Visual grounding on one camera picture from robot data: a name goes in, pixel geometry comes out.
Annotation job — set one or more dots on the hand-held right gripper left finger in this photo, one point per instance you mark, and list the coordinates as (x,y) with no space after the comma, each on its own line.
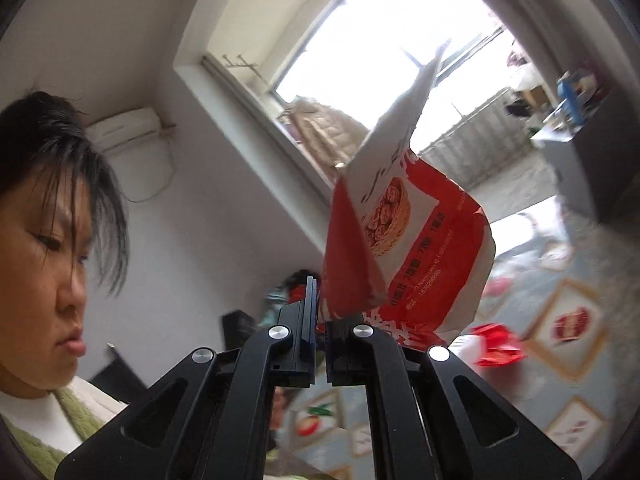
(300,330)

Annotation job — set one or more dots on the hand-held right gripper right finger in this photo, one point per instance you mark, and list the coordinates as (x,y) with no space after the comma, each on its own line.
(345,350)

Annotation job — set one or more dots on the red white paper bag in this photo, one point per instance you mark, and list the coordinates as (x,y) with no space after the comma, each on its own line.
(425,240)

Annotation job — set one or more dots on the pile of red bags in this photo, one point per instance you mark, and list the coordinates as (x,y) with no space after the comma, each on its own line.
(287,292)

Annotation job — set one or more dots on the black case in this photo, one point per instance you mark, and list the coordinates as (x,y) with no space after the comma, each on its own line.
(240,330)

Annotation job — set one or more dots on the red snack packet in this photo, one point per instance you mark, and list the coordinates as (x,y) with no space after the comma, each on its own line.
(497,347)

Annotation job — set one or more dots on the beige hanging jacket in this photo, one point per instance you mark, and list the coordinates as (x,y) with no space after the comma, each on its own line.
(330,130)

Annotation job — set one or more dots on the translucent plastic bag red contents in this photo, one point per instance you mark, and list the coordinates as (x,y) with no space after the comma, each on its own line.
(542,232)

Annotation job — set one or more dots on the metal balcony railing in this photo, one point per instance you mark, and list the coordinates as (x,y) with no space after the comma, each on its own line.
(475,135)

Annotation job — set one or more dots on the person's head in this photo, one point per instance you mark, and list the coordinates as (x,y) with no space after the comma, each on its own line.
(45,260)

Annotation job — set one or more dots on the white air conditioner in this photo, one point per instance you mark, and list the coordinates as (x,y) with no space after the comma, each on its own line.
(125,127)

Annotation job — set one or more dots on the window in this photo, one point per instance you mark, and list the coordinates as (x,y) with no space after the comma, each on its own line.
(350,35)

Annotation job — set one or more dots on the grey cabinet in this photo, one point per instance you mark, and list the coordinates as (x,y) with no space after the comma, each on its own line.
(590,170)

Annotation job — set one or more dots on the blue bottle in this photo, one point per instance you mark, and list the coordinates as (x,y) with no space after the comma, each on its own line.
(571,102)

